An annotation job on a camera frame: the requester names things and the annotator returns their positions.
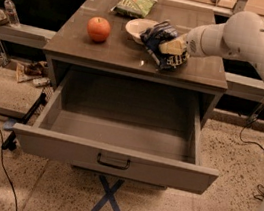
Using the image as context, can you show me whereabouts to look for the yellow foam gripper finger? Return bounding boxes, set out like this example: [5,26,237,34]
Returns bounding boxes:
[158,37,187,56]

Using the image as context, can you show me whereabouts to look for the clear water bottle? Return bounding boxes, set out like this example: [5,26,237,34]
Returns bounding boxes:
[4,0,20,27]

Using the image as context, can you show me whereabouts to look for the open grey drawer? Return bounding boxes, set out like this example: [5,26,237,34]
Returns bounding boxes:
[14,68,219,194]

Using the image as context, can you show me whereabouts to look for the grey cabinet counter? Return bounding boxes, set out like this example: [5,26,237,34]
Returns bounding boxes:
[36,0,242,118]

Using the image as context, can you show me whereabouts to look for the crumpled wrappers on floor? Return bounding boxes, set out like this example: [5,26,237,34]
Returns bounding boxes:
[15,61,50,88]

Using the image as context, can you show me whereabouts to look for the red apple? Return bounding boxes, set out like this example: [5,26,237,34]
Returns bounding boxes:
[87,16,111,43]

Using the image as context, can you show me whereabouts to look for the white bowl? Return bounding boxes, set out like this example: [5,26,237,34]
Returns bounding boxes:
[125,18,157,44]

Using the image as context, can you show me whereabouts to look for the green chip bag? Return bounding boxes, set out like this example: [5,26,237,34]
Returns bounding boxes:
[112,0,157,19]

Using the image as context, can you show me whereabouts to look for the black stand leg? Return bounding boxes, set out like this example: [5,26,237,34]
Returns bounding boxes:
[2,93,46,150]

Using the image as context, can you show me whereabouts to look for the black drawer handle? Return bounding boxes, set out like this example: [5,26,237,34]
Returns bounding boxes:
[96,153,131,170]

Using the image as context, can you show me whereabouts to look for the blue chip bag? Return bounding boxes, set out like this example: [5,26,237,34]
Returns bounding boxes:
[140,20,189,71]

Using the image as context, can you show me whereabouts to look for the blue tape cross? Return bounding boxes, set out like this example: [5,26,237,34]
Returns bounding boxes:
[91,175,125,211]

